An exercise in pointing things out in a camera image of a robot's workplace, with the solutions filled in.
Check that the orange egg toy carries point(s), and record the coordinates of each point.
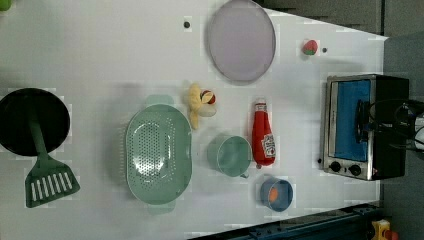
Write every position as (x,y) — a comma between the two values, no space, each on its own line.
(273,195)

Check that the lilac oval plate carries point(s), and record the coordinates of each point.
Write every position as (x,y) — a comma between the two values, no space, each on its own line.
(241,40)

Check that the black cylinder cup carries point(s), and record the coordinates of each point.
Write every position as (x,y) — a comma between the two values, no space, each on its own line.
(52,114)

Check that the red ketchup bottle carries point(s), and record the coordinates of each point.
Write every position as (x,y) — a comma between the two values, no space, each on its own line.
(263,144)

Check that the plush banana with apple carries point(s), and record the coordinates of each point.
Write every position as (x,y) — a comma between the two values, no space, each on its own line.
(201,103)

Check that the black toaster oven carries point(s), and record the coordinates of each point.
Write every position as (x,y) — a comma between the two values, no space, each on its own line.
(363,136)

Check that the blue bowl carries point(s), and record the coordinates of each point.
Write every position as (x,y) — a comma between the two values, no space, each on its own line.
(285,196)

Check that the green slotted spatula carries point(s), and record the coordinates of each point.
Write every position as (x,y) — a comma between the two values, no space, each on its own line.
(49,179)

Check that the red strawberry toy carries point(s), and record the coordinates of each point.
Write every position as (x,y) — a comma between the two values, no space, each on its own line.
(310,48)

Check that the green perforated colander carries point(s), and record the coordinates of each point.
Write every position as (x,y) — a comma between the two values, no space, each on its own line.
(158,154)

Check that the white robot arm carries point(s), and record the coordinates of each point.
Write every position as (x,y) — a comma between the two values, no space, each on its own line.
(419,132)

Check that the green metal mug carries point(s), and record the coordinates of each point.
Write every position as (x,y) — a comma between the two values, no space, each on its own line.
(230,155)

